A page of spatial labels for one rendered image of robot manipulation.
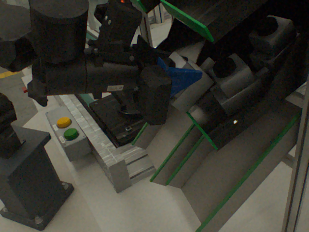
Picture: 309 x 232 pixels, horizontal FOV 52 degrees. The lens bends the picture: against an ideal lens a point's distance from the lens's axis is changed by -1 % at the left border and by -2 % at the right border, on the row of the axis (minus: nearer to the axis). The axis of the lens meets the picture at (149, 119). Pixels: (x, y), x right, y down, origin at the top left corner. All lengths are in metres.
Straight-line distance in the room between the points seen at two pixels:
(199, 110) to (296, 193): 0.21
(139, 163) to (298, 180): 0.42
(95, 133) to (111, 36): 0.56
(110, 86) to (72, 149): 0.53
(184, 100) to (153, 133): 0.30
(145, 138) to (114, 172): 0.13
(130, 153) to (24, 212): 0.29
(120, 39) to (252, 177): 0.29
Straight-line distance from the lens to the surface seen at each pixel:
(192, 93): 0.45
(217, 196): 0.60
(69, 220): 0.85
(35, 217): 0.85
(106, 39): 0.38
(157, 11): 1.81
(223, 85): 0.44
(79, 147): 0.92
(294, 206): 0.61
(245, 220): 0.78
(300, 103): 0.48
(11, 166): 0.75
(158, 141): 0.73
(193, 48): 0.61
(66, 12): 0.33
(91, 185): 0.91
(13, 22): 0.44
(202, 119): 0.50
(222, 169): 0.60
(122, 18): 0.38
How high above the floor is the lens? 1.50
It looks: 37 degrees down
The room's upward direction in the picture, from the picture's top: 11 degrees counter-clockwise
